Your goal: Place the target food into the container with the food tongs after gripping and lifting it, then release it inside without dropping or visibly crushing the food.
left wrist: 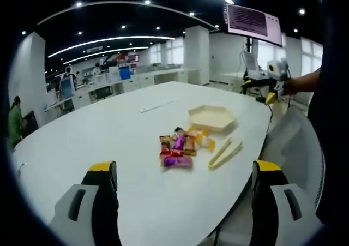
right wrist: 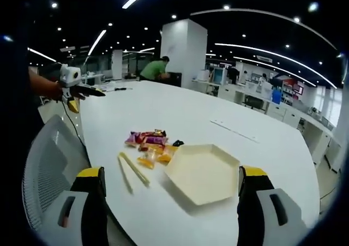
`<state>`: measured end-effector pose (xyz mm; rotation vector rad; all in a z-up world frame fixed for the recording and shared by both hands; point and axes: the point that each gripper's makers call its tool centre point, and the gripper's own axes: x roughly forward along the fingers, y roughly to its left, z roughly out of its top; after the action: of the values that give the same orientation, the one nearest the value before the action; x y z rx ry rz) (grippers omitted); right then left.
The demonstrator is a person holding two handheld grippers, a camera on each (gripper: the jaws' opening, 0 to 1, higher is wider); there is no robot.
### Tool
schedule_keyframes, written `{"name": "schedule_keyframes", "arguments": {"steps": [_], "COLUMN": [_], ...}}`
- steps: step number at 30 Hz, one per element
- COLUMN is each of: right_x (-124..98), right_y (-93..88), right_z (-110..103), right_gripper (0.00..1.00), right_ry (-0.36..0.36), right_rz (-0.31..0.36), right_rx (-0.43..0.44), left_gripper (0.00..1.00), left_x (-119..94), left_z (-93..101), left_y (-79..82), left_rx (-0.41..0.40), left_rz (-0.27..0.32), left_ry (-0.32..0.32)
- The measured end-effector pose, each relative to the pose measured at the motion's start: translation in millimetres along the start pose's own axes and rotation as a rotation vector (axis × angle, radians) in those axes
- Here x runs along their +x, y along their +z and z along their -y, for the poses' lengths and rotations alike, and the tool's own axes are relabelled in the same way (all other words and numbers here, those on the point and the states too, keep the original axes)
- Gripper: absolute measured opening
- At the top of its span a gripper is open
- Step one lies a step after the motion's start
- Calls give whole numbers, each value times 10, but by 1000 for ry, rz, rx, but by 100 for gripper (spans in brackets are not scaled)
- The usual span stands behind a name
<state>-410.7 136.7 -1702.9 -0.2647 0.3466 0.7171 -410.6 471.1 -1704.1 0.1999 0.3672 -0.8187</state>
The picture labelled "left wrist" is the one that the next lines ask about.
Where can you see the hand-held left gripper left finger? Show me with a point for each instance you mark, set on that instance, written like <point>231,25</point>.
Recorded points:
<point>81,202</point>

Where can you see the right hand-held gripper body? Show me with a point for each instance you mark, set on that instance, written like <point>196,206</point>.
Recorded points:
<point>276,70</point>

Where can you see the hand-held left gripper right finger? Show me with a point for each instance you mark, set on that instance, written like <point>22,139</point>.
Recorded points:
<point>283,202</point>

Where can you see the beige hexagonal container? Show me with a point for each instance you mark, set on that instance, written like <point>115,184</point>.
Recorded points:
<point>212,117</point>

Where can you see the beige food tongs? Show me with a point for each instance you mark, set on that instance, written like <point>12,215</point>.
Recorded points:
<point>223,153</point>

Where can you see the pile of snack food packets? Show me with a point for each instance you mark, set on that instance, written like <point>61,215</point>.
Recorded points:
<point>180,147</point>

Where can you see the person's right hand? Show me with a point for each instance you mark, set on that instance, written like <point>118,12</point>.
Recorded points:
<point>289,86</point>

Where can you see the black and yellow device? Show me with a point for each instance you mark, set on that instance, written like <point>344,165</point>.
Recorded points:
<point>255,83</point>

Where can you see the white machine with screen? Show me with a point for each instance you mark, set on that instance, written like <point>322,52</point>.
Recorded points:
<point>250,63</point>

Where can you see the black monitor stand pole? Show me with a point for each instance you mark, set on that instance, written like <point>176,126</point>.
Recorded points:
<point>250,52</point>

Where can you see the white mesh office chair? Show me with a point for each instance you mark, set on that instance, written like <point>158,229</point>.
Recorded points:
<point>294,142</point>

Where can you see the large hanging monitor screen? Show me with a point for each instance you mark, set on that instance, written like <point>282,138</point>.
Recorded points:
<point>253,22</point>

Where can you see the black office chair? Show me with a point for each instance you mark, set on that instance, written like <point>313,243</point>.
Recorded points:
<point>30,123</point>
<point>103,93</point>

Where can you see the white desktop monitor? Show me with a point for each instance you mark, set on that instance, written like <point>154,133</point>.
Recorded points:
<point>67,87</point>

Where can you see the blue storage box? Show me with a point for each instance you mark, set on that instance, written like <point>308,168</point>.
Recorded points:
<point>125,73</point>

